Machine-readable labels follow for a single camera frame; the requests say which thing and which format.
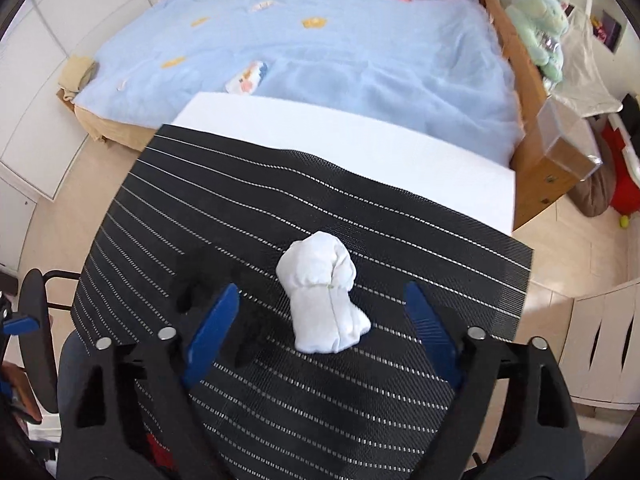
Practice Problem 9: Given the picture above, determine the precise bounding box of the beige bed sheet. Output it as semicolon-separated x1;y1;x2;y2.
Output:
56;55;157;152

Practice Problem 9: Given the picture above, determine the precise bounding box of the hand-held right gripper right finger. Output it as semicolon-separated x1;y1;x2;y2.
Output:
404;281;586;480

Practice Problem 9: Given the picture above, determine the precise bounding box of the white wardrobe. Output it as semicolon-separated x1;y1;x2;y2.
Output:
0;0;166;266

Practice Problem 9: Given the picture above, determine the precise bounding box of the bed with blue cover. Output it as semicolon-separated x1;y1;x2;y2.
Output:
72;0;523;168

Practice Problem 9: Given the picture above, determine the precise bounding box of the black chair armrest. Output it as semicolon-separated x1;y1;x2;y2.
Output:
20;267;81;413

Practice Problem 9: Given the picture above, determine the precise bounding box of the black striped mat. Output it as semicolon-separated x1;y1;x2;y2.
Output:
70;122;535;480

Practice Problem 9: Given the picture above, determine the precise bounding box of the wooden bed frame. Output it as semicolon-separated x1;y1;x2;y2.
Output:
477;0;548;171

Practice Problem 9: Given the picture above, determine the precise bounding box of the clear plastic box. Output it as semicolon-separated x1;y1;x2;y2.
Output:
536;96;603;181

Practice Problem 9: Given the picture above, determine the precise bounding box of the white drawer cabinet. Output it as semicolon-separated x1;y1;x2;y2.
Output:
557;275;640;406

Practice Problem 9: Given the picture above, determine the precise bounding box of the white tote bag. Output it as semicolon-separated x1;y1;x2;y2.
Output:
547;2;623;118

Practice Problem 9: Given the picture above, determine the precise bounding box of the brown cushion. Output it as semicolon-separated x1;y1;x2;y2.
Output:
572;135;616;218

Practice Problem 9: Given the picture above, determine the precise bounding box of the small printed cloth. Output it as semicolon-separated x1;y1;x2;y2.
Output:
225;59;268;95

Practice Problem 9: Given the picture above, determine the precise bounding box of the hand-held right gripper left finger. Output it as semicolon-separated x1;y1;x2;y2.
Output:
56;282;241;480

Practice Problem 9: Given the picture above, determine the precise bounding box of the white sock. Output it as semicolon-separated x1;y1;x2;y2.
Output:
276;230;372;354

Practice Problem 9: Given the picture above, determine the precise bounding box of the teal unicorn plush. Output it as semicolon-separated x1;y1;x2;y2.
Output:
505;0;571;83

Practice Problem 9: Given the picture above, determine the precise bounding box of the red cooler box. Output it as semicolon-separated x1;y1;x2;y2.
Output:
600;122;640;216

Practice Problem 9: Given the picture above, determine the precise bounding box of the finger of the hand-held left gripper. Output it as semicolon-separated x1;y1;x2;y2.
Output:
0;314;41;337

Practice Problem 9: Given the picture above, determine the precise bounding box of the white wall shelf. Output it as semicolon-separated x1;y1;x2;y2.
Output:
575;0;636;56

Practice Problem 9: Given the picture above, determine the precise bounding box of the black bag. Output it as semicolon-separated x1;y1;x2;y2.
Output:
620;92;640;133

